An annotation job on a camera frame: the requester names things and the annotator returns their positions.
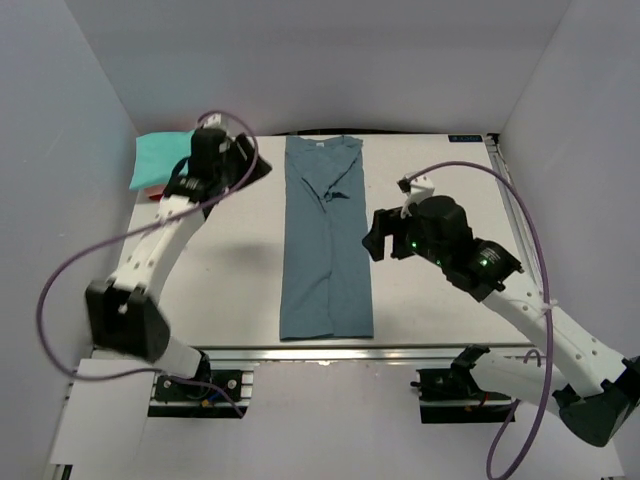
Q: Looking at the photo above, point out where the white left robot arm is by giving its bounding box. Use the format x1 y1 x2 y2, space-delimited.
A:
85 127 271 399

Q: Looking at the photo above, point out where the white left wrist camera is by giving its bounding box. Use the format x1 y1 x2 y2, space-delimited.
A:
198 113 229 132

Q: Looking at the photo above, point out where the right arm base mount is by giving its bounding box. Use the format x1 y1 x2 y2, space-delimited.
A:
411 369 513 425

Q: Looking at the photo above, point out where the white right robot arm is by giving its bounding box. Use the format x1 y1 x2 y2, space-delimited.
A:
362 196 639 447

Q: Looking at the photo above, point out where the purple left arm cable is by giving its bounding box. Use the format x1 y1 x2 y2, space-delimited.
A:
36 110 261 418

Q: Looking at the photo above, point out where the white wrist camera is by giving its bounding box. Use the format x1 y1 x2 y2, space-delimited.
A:
397 172 435 219
198 113 229 132

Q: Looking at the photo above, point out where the red folded t shirt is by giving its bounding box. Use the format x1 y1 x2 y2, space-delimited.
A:
142 185 165 202

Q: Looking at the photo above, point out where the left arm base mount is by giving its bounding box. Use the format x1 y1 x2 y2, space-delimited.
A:
147 363 253 419

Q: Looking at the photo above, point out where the blue t shirt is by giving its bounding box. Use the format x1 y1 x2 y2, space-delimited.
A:
279 136 374 341

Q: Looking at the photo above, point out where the blue label sticker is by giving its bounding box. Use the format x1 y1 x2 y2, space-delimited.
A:
448 134 484 143

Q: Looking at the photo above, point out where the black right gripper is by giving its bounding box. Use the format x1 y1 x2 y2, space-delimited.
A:
360 208 445 268

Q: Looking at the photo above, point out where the aluminium table frame rail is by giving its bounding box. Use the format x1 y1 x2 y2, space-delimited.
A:
482 132 566 359

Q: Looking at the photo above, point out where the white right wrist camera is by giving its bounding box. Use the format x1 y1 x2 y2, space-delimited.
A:
397 172 435 219

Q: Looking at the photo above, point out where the teal folded t shirt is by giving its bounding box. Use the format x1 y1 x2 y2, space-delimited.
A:
129 130 194 191

